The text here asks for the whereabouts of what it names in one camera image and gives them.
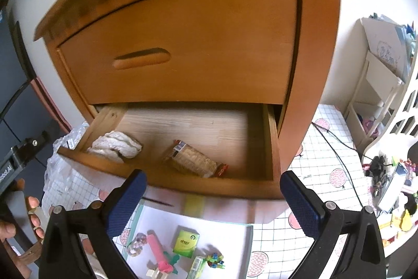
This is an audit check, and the white grid fruit mat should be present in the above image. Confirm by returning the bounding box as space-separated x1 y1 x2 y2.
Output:
39 103 385 278

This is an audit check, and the colourful building block toy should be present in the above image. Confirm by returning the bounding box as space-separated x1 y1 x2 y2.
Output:
204 252 225 269

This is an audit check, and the teal hair clip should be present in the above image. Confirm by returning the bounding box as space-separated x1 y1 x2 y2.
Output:
163 251 180 275

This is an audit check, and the green tissue pack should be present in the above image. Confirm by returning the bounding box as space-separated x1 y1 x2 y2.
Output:
186 256 205 279
172 226 200 258

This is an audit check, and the white teal shallow tray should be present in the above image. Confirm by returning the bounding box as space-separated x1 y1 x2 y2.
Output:
113 205 253 278

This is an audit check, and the white shelf unit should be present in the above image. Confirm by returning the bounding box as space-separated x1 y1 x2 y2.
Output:
344 14 417 159

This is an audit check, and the cracker snack packet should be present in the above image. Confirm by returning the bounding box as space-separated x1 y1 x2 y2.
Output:
164 139 229 178

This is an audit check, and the person's left hand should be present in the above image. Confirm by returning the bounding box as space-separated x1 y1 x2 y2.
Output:
1 178 45 278

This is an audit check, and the open wooden drawer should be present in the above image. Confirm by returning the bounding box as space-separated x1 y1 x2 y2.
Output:
58 103 283 200

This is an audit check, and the white hair clip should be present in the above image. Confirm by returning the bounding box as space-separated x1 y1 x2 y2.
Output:
146 268 168 279

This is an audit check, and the dark toy clutter pile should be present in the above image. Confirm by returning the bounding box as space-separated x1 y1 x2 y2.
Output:
361 155 417 256

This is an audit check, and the wooden nightstand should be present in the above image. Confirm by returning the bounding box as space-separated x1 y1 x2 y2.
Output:
34 0 340 219

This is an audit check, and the cream knitted cloth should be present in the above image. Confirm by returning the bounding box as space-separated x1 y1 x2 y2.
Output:
86 131 142 164

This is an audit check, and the small round trinket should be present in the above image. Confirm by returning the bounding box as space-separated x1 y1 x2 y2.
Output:
127 233 147 257

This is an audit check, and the pink hair clip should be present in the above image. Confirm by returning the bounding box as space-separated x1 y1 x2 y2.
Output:
147 234 173 274

